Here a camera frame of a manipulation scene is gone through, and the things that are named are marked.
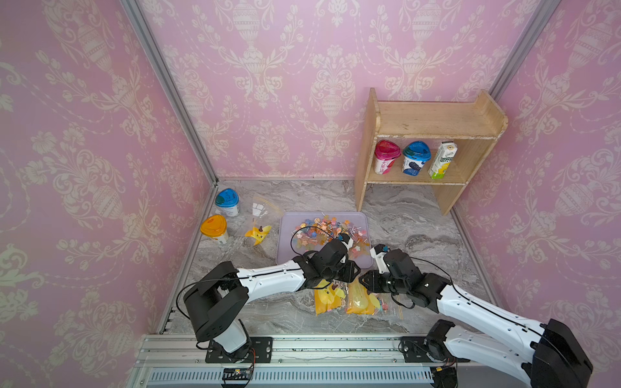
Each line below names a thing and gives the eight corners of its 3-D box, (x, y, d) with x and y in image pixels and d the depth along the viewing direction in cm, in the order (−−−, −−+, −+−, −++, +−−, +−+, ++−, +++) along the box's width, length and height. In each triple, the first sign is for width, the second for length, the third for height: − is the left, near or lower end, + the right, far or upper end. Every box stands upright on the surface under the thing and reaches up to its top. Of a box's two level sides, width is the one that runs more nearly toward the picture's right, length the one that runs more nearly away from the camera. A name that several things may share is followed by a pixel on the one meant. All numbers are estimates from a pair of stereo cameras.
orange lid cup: (208, 246, 100) (198, 233, 91) (213, 229, 105) (204, 214, 97) (229, 246, 100) (221, 233, 91) (234, 229, 105) (227, 214, 97)
